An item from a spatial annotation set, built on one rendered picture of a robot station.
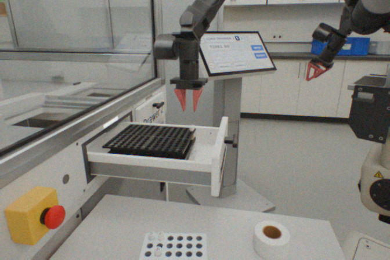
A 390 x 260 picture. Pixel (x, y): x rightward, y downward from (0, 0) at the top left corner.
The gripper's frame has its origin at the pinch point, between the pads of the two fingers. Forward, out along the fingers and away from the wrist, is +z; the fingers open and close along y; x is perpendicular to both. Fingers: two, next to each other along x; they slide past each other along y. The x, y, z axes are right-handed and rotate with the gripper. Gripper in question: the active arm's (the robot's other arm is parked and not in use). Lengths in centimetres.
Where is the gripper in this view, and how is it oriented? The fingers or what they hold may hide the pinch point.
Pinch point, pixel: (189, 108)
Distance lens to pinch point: 77.9
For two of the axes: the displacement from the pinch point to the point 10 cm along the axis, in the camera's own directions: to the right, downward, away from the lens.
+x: 2.0, -2.8, 9.4
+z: 0.0, 9.6, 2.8
